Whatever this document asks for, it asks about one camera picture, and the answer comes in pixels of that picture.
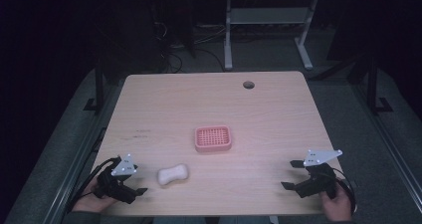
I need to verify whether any white desk with metal frame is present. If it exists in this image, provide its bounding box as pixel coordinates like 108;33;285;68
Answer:
212;0;363;71

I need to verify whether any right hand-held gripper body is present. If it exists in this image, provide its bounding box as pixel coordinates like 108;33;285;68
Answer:
294;148;343;199

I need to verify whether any pink soap dish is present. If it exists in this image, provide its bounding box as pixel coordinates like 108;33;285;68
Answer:
194;124;233;153

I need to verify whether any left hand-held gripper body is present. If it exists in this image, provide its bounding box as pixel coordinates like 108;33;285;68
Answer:
94;152;139;205

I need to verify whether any white soap bar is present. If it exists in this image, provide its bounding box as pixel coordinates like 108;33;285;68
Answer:
156;163;190;187

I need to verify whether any grey metal floor rail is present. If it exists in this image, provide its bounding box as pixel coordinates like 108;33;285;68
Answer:
42;81;127;224
350;84;422;206

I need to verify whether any person's right hand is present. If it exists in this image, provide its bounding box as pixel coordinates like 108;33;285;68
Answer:
319;181;353;223

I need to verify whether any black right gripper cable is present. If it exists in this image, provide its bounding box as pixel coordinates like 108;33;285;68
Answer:
330;166;358;216

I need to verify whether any bundle of floor cables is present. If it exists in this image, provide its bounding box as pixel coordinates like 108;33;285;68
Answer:
151;20;227;75

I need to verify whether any black metal stand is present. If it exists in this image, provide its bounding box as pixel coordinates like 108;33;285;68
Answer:
83;58;107;116
365;55;394;116

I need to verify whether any person's left hand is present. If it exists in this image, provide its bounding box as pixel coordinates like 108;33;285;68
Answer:
72;178;117;214

